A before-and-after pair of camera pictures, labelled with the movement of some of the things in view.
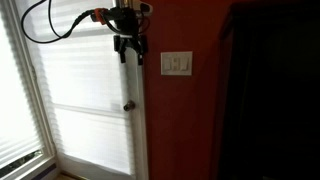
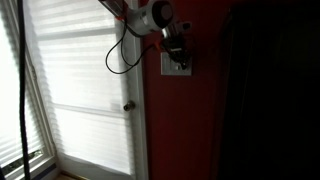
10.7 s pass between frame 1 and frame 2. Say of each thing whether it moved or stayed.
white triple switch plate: stayed
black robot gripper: moved
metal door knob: stayed
